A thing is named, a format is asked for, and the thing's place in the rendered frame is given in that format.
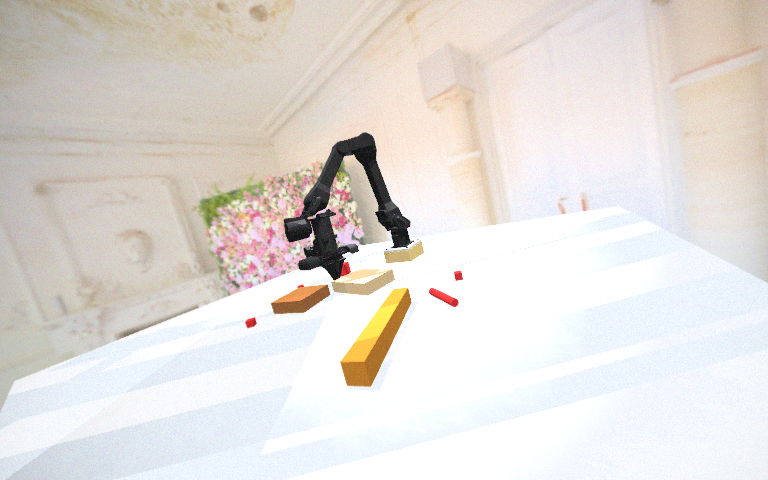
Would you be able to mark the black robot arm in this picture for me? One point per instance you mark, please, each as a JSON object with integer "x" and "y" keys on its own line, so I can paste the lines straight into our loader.
{"x": 363, "y": 147}

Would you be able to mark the red cylinder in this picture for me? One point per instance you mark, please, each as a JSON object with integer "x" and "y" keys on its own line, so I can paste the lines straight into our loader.
{"x": 444, "y": 297}

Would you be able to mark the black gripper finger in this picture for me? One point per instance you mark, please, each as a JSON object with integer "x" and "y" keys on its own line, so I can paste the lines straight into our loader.
{"x": 339, "y": 265}
{"x": 331, "y": 269}

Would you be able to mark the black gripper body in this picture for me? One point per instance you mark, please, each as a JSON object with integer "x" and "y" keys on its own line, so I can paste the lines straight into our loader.
{"x": 327, "y": 245}

